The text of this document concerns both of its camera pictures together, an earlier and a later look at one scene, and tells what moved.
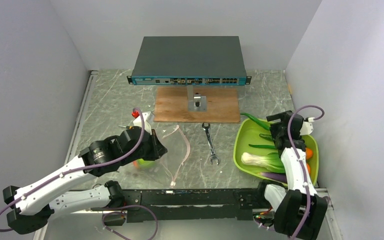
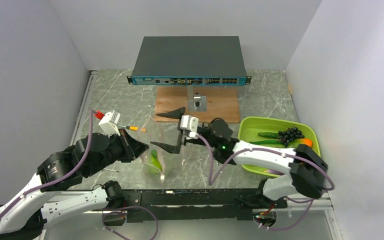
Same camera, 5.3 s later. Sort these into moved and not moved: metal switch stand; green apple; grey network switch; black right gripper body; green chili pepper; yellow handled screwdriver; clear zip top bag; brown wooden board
Moved: green chili pepper; green apple; black right gripper body; clear zip top bag
Not moved: grey network switch; yellow handled screwdriver; metal switch stand; brown wooden board
